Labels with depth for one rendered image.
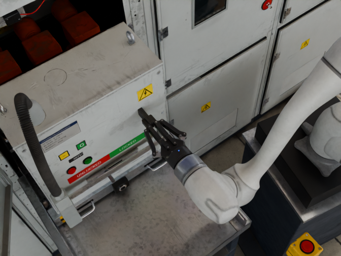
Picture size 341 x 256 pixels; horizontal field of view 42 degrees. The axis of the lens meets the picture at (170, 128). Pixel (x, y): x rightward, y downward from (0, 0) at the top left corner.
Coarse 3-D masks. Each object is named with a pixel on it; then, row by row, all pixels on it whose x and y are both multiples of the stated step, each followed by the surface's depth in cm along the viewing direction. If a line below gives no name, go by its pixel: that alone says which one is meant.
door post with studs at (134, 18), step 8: (128, 0) 144; (136, 0) 146; (128, 8) 147; (136, 8) 148; (128, 16) 150; (136, 16) 151; (128, 24) 152; (136, 24) 154; (144, 24) 157; (136, 32) 157; (144, 32) 159; (144, 40) 163
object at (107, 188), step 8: (160, 152) 169; (144, 160) 167; (152, 160) 170; (136, 168) 166; (144, 168) 170; (120, 176) 164; (128, 176) 167; (96, 192) 161; (104, 192) 164; (80, 200) 160; (88, 200) 161; (96, 200) 165; (80, 208) 162; (56, 216) 157; (56, 224) 159
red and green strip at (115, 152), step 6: (138, 138) 154; (126, 144) 152; (132, 144) 154; (114, 150) 150; (120, 150) 152; (108, 156) 150; (96, 162) 148; (102, 162) 150; (90, 168) 148; (78, 174) 146; (84, 174) 149; (72, 180) 147
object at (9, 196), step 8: (0, 168) 162; (0, 184) 168; (0, 192) 166; (8, 192) 172; (0, 200) 165; (8, 200) 170; (0, 208) 164; (8, 208) 168; (0, 216) 162; (8, 216) 166; (0, 224) 161; (8, 224) 165; (0, 232) 160; (8, 232) 163; (0, 240) 159; (8, 240) 159; (0, 248) 158; (8, 248) 158
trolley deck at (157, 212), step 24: (168, 168) 174; (24, 192) 170; (120, 192) 169; (144, 192) 169; (168, 192) 168; (96, 216) 164; (120, 216) 164; (144, 216) 164; (168, 216) 163; (192, 216) 163; (96, 240) 159; (120, 240) 159; (144, 240) 159; (168, 240) 158; (192, 240) 158; (216, 240) 158
